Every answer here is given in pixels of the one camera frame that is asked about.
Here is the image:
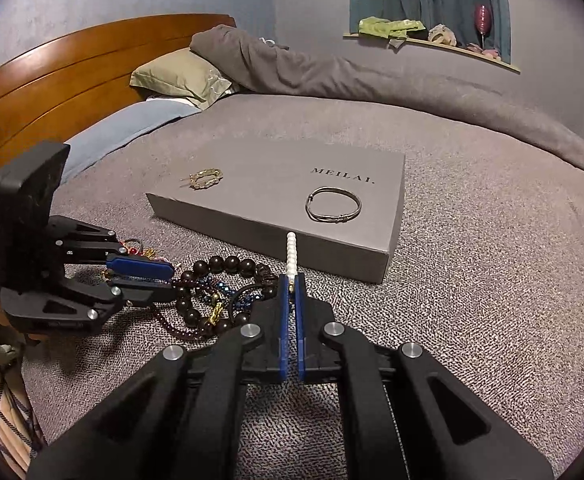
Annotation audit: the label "wooden headboard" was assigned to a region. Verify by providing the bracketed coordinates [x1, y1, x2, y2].
[0, 14, 237, 186]

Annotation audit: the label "white pearl bracelet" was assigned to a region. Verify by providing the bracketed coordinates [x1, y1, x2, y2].
[285, 232, 299, 277]

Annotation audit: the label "large dark wooden bead bracelet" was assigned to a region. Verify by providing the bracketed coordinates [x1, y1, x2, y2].
[174, 255, 280, 342]

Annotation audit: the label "grey duvet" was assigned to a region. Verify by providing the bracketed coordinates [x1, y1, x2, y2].
[190, 24, 584, 191]

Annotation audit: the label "gold chain bracelet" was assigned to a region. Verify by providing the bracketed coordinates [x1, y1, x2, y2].
[181, 167, 224, 192]

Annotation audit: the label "window sill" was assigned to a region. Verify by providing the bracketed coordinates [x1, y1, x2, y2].
[343, 30, 521, 73]

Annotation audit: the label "pink fabric flowers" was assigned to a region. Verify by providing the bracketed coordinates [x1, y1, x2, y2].
[466, 42, 502, 61]

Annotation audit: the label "green pillow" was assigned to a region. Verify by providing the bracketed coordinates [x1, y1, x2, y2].
[130, 47, 237, 110]

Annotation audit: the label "blue pillow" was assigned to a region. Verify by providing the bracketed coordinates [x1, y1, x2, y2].
[62, 97, 203, 181]

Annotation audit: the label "beige plush toy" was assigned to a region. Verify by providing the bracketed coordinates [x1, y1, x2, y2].
[428, 24, 457, 46]

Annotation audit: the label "small dark red bead bracelet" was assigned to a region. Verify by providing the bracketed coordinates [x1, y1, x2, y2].
[154, 280, 213, 347]

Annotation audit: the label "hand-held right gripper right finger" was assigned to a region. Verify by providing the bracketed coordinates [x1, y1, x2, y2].
[294, 274, 555, 480]

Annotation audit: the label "grey cardboard box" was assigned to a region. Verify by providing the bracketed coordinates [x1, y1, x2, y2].
[144, 139, 407, 284]

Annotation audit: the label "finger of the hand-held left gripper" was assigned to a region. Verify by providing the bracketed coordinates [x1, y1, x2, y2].
[48, 215, 175, 281]
[1, 279, 183, 334]

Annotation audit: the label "silver bangle with clasp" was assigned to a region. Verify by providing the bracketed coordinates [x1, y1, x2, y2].
[305, 186, 362, 222]

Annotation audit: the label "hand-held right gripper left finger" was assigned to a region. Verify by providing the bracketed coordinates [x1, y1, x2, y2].
[26, 274, 293, 480]

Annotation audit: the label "green cloth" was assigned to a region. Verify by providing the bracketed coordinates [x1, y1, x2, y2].
[358, 16, 427, 50]

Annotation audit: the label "blue bead bracelet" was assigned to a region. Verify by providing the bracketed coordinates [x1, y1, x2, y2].
[212, 285, 267, 318]

